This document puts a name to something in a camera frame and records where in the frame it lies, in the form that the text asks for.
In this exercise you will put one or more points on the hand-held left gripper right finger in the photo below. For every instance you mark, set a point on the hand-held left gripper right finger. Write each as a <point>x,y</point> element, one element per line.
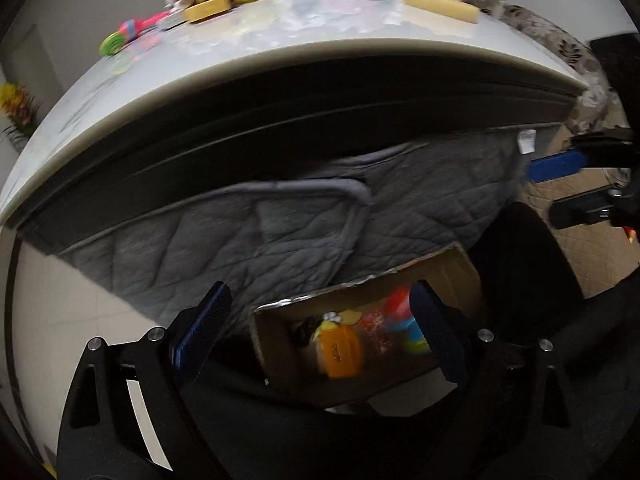
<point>435,330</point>

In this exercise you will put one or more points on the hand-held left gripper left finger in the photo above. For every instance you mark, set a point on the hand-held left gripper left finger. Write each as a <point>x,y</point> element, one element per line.
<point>202,325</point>

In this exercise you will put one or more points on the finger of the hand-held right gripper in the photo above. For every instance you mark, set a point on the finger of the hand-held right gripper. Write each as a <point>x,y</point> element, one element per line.
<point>575,212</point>
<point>555,164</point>

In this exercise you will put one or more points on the cardboard box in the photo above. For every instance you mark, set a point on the cardboard box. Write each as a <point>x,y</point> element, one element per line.
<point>280,330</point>

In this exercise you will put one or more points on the beige quilted cushion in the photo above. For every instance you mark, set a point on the beige quilted cushion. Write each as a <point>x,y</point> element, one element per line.
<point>590,260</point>

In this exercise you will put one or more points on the floral patterned cloth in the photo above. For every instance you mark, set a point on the floral patterned cloth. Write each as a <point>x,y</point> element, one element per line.
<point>555,40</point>

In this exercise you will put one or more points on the pile of colourful toys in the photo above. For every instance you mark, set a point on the pile of colourful toys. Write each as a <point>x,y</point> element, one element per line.
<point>340,352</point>

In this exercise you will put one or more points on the grey quilted cloth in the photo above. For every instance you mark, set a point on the grey quilted cloth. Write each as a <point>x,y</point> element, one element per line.
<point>300,240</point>

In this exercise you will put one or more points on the cream long block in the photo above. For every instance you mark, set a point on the cream long block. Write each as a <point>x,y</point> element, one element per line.
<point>440,6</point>

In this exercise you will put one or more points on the yellow flowers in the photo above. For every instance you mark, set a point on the yellow flowers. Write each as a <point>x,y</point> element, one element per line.
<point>17,107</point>

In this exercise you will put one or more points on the pink and green toy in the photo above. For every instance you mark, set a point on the pink and green toy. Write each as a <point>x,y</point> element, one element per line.
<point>132,30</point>

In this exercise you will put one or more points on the yellow block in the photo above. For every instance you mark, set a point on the yellow block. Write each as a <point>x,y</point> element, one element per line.
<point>207,9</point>

